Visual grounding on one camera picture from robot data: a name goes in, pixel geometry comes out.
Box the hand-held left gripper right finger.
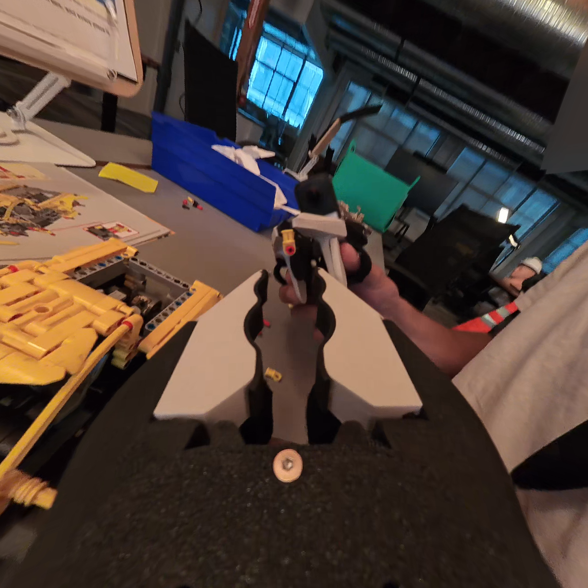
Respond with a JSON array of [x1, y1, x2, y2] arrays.
[[305, 269, 423, 445]]

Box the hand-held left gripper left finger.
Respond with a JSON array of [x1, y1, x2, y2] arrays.
[[154, 270, 274, 445]]

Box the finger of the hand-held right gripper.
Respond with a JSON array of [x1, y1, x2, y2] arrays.
[[290, 213, 348, 238], [272, 225, 308, 305]]

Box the yellow brick toy car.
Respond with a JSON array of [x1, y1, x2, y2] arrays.
[[0, 238, 224, 511]]

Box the person's right hand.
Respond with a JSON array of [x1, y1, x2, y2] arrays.
[[278, 241, 401, 341]]

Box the tan and red small parts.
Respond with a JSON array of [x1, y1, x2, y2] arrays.
[[337, 200, 369, 227]]

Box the green plastic bin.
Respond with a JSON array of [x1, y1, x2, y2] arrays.
[[332, 140, 421, 233]]

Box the white folding stand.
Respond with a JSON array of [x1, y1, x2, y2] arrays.
[[282, 105, 383, 183]]

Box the crumpled white paper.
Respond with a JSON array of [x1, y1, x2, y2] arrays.
[[211, 144, 300, 215]]

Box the blue plastic bin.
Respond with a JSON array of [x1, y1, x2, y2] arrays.
[[152, 111, 302, 233]]

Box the paned window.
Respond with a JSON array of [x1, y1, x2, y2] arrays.
[[234, 23, 325, 130]]

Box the orange traffic cone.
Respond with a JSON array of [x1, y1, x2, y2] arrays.
[[451, 301, 521, 334]]

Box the black office chair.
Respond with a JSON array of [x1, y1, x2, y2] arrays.
[[394, 204, 521, 314]]

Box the black monitor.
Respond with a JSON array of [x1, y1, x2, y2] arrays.
[[184, 21, 240, 141]]

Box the black ceiling pipes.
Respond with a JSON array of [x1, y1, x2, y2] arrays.
[[322, 28, 553, 154]]

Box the yellow paper note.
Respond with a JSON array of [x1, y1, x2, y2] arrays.
[[98, 162, 159, 194]]

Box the open instruction booklet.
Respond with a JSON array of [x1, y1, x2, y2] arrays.
[[0, 161, 175, 263]]

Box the instruction sheet on stand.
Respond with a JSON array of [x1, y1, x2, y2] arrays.
[[0, 0, 144, 167]]

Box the printed instruction sheet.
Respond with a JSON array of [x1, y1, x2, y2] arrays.
[[0, 0, 139, 84]]

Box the wooden post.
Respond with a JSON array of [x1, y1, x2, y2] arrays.
[[235, 0, 271, 108]]

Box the silver ventilation duct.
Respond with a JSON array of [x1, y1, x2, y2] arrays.
[[432, 0, 588, 49]]

